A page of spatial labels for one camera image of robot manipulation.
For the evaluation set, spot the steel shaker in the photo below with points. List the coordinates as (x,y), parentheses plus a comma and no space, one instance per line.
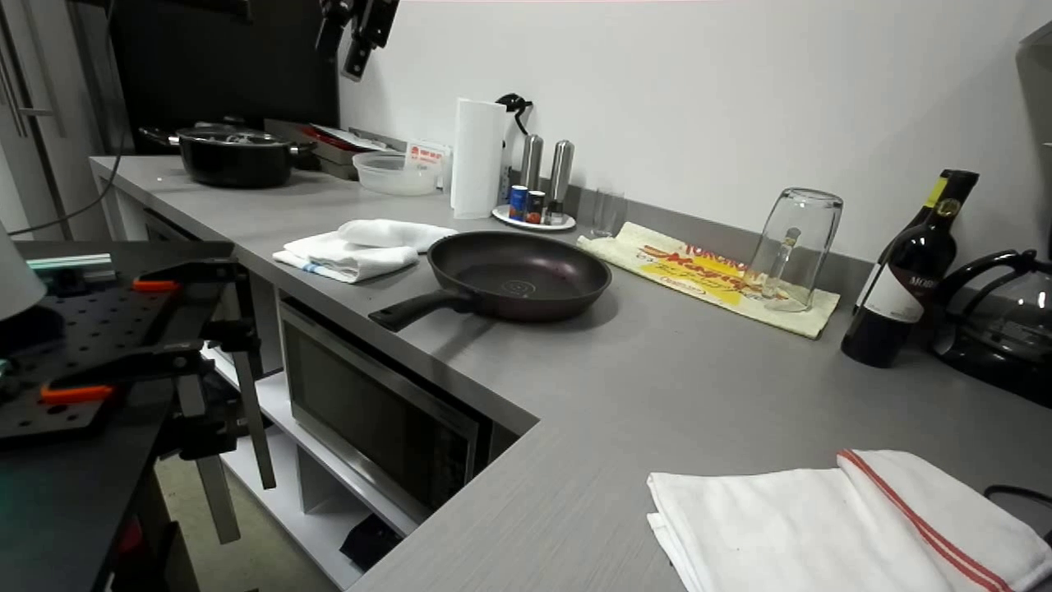
(560,167)
(529,159)

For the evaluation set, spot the white round plate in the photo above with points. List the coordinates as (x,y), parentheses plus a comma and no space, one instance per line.
(560,226)

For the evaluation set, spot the black monitor screen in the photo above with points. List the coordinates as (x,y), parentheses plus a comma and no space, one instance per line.
(217,68)

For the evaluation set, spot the small dark spice jar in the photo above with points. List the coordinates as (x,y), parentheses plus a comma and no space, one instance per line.
(536,206)

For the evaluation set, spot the clear plastic container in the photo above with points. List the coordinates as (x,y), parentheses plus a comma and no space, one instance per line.
(388,174)

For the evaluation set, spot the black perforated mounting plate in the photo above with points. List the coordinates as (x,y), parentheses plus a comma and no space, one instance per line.
(66,341)

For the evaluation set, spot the upturned clear drinking glass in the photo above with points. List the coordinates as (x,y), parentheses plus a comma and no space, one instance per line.
(794,246)

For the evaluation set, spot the black cooking pot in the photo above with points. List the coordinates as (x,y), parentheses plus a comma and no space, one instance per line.
(235,159)

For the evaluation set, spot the wine bottle yellow foil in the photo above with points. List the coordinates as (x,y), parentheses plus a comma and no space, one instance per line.
(906,289)

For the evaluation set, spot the white cloth blue stripes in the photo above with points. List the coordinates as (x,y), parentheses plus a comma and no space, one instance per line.
(340,263)

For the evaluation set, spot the glass coffee carafe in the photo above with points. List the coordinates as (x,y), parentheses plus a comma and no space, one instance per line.
(997,330)

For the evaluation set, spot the steel built-in microwave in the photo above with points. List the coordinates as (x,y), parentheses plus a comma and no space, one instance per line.
(372,421)

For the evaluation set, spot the white towel red stripe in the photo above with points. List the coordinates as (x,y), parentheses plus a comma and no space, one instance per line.
(789,526)

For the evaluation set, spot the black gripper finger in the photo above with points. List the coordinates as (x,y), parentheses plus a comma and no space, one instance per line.
(336,21)
(377,34)

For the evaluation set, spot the white red carton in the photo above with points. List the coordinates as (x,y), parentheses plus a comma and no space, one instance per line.
(428,159)

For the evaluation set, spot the small blue jar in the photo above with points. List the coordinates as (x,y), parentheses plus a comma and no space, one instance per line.
(517,198)

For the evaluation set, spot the aluminium rail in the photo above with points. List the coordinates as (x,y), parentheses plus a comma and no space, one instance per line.
(66,263)

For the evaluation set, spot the black frying pan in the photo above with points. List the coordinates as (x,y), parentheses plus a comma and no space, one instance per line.
(514,279)

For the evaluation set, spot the plain white cloth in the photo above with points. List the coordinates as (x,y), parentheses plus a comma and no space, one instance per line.
(384,235)

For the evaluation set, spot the flat stacked boxes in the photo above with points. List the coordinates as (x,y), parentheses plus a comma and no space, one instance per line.
(340,149)

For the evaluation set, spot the small clear glass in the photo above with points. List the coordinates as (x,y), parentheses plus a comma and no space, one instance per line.
(603,215)

